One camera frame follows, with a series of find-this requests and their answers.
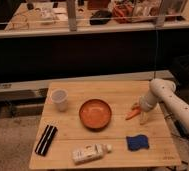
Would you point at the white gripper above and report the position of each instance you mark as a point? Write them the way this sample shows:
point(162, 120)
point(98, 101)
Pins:
point(146, 103)

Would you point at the orange pepper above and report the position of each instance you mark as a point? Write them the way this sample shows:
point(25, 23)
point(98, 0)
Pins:
point(135, 110)

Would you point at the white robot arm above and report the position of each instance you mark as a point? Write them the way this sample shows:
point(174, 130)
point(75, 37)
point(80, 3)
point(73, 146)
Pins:
point(164, 90)

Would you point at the orange ceramic bowl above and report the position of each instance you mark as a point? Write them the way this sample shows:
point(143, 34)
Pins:
point(95, 114)

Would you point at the blue sponge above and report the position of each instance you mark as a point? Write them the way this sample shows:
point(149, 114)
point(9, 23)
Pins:
point(137, 142)

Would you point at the white plastic bottle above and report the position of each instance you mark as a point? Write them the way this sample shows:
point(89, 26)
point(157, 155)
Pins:
point(90, 153)

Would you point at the translucent plastic cup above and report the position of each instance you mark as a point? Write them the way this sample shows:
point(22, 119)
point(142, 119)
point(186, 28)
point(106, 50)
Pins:
point(59, 98)

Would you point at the black white striped case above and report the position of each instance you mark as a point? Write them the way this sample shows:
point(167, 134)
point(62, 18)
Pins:
point(45, 140)

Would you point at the orange tool on bench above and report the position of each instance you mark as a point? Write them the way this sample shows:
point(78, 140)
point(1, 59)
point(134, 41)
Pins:
point(122, 13)

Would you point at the black bag on bench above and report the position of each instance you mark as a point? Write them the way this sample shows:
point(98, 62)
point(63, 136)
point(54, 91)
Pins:
point(100, 17)

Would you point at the metal frame post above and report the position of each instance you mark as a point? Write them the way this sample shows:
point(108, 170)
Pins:
point(71, 11)

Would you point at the metal rail beam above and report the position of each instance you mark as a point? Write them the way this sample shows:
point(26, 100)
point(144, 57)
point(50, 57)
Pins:
point(38, 88)

